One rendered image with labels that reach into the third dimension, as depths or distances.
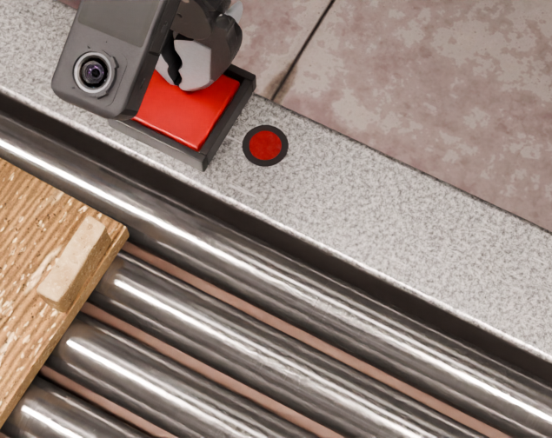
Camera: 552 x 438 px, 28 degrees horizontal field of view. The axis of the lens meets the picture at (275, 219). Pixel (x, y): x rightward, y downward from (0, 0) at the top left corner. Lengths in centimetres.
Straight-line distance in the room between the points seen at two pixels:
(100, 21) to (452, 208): 28
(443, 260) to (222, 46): 20
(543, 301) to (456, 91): 114
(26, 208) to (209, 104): 14
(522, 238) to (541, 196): 104
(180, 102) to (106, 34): 17
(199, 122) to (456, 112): 111
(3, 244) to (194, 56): 17
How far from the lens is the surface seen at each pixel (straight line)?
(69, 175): 75
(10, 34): 82
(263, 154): 75
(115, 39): 59
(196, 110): 75
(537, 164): 181
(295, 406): 70
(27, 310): 70
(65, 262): 68
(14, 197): 73
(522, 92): 186
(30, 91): 79
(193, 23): 64
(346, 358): 74
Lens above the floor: 159
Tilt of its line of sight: 68 degrees down
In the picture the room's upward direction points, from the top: 1 degrees counter-clockwise
